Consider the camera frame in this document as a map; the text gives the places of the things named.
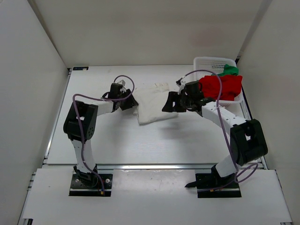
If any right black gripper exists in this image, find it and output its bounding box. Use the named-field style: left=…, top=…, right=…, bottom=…
left=163, top=92, right=194, bottom=113

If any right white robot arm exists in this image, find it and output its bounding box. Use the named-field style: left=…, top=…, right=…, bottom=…
left=162, top=81, right=268, bottom=188

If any white plastic basket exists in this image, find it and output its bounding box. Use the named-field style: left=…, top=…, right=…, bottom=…
left=194, top=57, right=243, bottom=107

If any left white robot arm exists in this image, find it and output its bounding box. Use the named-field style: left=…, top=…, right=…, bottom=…
left=63, top=80, right=138, bottom=191

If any white t shirt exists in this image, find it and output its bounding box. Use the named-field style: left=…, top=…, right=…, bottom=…
left=133, top=82, right=179, bottom=125

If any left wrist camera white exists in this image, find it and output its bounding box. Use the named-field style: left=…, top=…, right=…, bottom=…
left=117, top=80, right=126, bottom=86

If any aluminium rail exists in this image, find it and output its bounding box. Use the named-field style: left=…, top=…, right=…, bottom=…
left=43, top=163, right=265, bottom=171

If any small dark label sticker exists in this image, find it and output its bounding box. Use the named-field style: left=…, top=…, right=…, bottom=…
left=72, top=67, right=89, bottom=71

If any green t shirt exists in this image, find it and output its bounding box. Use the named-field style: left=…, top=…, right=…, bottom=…
left=218, top=64, right=239, bottom=76

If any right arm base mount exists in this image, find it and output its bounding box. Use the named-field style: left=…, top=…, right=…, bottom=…
left=185, top=165, right=242, bottom=198

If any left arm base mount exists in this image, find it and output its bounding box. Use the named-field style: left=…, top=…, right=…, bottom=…
left=69, top=166, right=113, bottom=197

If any red t shirt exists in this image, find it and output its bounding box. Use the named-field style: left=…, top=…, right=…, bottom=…
left=198, top=75, right=243, bottom=101

